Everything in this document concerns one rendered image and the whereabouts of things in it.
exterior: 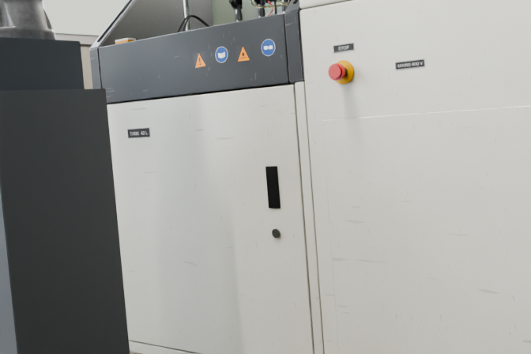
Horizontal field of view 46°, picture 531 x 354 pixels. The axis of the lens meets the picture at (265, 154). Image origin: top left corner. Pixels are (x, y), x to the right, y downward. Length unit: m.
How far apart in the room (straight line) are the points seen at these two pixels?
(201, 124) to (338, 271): 0.51
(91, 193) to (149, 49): 0.54
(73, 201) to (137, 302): 0.64
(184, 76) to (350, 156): 0.50
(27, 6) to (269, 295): 0.84
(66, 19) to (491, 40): 2.58
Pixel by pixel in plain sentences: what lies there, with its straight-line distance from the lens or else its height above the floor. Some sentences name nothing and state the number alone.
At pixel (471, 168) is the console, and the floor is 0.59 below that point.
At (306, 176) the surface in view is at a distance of 1.42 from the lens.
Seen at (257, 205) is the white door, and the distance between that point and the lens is 1.50.
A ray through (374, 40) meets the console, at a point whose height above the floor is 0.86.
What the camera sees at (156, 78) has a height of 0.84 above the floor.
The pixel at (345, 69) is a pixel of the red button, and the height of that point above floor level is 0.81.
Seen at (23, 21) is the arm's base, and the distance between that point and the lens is 1.31.
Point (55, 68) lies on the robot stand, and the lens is 1.30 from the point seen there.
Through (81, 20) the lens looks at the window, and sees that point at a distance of 3.52.
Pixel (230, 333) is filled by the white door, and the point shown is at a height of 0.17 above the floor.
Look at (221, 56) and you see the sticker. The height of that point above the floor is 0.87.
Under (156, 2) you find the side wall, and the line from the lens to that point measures 2.05.
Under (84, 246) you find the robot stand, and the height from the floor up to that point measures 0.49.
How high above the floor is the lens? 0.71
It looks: 3 degrees down
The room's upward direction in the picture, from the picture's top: 4 degrees counter-clockwise
